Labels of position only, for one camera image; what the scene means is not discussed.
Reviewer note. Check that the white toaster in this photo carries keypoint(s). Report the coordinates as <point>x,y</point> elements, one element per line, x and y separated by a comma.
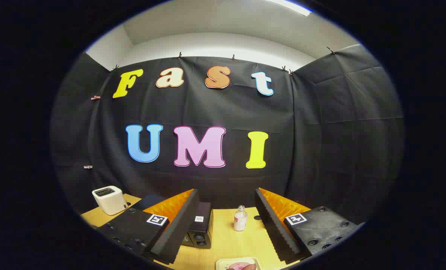
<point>108,200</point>

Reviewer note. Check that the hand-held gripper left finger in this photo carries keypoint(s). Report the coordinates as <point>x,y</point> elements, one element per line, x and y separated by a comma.
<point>181,225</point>

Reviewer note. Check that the pink round meat slice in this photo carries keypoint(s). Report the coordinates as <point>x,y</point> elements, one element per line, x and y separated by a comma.
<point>236,267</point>

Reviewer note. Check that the black toaster oven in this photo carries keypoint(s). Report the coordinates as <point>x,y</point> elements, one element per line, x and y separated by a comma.
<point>201,228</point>

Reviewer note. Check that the small clear plastic bottle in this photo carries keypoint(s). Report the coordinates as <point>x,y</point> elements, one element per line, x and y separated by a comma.
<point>240,219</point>

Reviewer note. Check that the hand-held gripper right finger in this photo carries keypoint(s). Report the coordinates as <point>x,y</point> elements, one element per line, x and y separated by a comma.
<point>273,225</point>

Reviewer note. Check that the cream rectangular plate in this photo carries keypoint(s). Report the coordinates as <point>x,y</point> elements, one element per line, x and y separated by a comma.
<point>223,263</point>

